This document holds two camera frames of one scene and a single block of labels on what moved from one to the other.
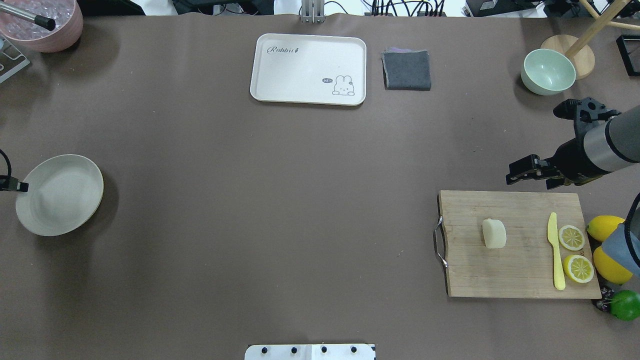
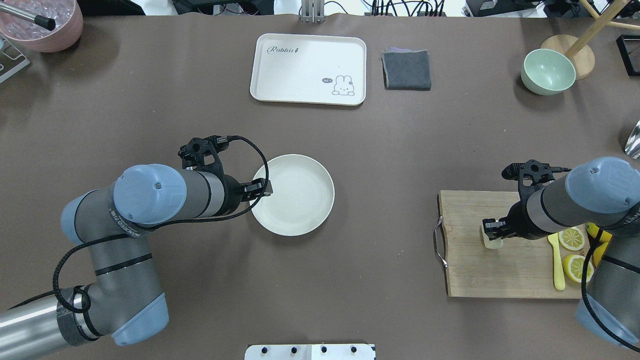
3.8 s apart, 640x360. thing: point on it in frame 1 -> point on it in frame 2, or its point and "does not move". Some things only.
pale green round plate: [64, 193] -> [302, 197]
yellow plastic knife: [552, 233] does not move
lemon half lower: [578, 268] does not move
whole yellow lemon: [601, 227] does not move
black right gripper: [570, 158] -> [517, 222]
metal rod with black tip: [44, 22] does not move
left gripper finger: [9, 183] -> [234, 191]
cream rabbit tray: [309, 69] does not move
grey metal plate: [11, 65] does not move
